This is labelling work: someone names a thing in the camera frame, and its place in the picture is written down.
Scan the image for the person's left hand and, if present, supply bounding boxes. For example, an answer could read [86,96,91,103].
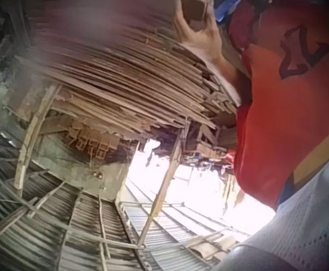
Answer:
[173,0,225,62]

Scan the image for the brown wooden block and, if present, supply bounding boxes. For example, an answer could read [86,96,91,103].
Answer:
[181,0,210,32]

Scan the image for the blue cloth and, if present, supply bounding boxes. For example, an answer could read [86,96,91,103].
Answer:
[213,0,240,28]

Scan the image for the stack of wooden planks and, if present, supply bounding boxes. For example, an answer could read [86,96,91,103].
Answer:
[14,0,242,138]

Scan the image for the heap of wood offcuts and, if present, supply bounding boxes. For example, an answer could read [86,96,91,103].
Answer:
[181,120,239,172]

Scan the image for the heap of wooden frames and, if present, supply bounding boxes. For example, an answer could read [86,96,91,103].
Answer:
[64,120,122,163]

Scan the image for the slim wooden post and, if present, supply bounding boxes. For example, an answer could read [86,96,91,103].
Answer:
[137,135,183,247]

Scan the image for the bamboo post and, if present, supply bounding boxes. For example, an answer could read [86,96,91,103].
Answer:
[13,84,62,196]

